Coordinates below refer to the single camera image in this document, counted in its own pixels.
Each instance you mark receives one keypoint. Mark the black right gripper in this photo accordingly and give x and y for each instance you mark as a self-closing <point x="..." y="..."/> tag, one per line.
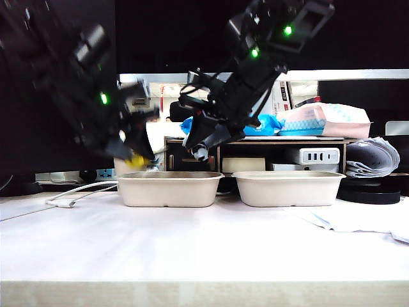
<point x="243" y="96"/>

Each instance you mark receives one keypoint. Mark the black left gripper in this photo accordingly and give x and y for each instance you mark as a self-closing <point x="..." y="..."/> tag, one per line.
<point x="131" y="105"/>

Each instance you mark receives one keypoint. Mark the black white doll yellow hat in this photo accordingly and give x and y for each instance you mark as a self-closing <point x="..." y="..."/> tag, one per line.
<point x="201" y="153"/>

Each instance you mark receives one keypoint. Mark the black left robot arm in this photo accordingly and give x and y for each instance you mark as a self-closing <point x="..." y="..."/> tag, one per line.
<point x="64" y="64"/>

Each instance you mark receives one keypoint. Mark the cream small box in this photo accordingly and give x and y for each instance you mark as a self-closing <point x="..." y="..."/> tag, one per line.
<point x="244" y="164"/>

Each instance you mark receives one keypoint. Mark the beige pulp paper box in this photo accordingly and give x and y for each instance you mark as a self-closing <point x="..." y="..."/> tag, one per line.
<point x="169" y="190"/>
<point x="287" y="190"/>

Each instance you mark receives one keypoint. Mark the white box red print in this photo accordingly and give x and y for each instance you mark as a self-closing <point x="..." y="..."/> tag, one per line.
<point x="282" y="99"/>

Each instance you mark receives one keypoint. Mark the white flat box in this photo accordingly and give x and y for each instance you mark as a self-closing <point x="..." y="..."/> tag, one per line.
<point x="287" y="168"/>

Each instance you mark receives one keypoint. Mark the beige paper cup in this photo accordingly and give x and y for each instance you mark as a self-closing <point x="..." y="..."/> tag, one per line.
<point x="119" y="168"/>

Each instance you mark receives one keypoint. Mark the black wooden desk shelf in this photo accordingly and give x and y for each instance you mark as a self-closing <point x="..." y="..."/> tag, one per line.
<point x="191" y="156"/>

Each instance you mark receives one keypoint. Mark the blue white power socket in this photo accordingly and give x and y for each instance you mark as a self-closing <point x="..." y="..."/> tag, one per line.
<point x="106" y="175"/>

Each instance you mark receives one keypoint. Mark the white office partition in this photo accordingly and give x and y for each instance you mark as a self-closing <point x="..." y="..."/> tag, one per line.
<point x="166" y="131"/>

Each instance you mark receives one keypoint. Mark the seated person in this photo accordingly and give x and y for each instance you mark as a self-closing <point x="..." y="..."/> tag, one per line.
<point x="168" y="120"/>

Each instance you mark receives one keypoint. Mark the black round knob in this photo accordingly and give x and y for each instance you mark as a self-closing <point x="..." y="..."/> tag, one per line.
<point x="87" y="175"/>

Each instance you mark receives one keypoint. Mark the blue wet wipes pack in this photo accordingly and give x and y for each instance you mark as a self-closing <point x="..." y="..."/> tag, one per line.
<point x="268" y="123"/>

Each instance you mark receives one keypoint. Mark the red hanging decoration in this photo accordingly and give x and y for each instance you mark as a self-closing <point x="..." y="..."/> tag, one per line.
<point x="162" y="96"/>

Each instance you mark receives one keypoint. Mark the grey closed laptop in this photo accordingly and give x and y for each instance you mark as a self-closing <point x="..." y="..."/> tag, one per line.
<point x="287" y="138"/>

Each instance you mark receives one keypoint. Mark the white USB hub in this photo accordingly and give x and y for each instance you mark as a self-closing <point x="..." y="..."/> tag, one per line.
<point x="316" y="156"/>

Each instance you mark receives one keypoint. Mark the pink tissue pack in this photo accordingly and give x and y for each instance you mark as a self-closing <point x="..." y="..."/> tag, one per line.
<point x="335" y="123"/>

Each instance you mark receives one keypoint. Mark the handwritten white paper sheet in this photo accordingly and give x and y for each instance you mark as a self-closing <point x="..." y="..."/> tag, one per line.
<point x="345" y="219"/>

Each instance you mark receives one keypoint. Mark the rolled handwritten paper stack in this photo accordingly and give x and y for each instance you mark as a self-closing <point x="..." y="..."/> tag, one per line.
<point x="374" y="160"/>

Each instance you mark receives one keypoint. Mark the black round disc base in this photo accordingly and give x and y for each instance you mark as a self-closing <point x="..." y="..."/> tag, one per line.
<point x="367" y="195"/>

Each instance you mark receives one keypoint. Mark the large black monitor silver bezel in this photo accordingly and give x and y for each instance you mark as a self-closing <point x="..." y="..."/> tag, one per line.
<point x="367" y="38"/>

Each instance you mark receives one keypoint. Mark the silver monitor stand plate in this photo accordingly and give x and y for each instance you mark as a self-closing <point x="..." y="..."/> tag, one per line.
<point x="397" y="128"/>

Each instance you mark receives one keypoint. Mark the plain white paper sheet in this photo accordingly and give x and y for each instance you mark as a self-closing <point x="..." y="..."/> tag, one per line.
<point x="399" y="225"/>

